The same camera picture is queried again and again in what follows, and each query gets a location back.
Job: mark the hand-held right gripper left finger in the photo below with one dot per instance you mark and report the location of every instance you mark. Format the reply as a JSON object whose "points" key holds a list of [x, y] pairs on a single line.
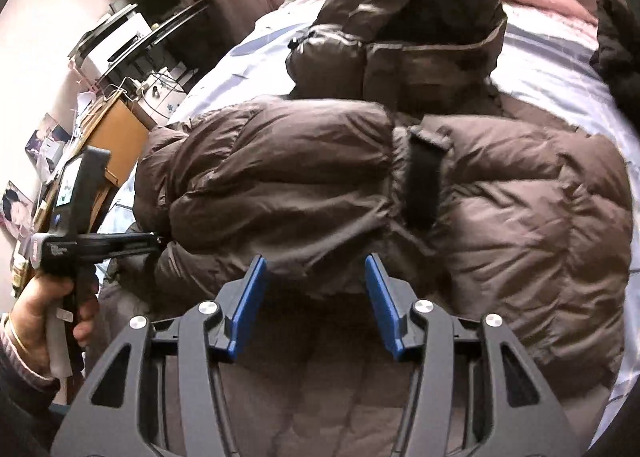
{"points": [[246, 294]]}

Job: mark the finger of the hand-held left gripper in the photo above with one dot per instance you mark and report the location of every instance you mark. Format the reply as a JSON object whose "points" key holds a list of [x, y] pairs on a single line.
{"points": [[130, 241]]}

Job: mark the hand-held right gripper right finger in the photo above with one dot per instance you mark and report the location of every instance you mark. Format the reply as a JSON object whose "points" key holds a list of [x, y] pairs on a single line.
{"points": [[384, 294]]}

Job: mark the brown hooded down jacket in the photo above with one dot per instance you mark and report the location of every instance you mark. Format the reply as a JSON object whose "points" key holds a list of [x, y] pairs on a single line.
{"points": [[380, 172]]}

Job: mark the person's left forearm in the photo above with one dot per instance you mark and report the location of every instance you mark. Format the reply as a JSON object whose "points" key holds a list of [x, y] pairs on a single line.
{"points": [[20, 397]]}

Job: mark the person's left hand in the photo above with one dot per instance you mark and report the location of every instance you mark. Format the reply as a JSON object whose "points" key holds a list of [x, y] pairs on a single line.
{"points": [[35, 312]]}

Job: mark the wooden bedside cabinet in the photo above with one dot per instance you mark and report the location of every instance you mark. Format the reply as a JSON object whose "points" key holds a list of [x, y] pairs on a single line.
{"points": [[107, 142]]}

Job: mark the white power strip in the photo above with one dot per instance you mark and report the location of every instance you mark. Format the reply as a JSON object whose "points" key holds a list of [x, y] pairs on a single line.
{"points": [[145, 89]]}

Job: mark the white printer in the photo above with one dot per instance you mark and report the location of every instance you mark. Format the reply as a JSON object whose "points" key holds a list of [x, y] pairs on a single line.
{"points": [[120, 39]]}

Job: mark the black glass tv stand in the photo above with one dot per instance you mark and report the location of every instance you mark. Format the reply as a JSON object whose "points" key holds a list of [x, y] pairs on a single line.
{"points": [[160, 39]]}

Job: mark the black garment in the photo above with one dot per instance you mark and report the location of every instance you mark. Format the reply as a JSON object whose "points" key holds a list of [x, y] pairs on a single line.
{"points": [[616, 44]]}

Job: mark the wall photo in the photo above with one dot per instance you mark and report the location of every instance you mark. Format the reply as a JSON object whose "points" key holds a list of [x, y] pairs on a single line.
{"points": [[47, 142], [15, 204]]}

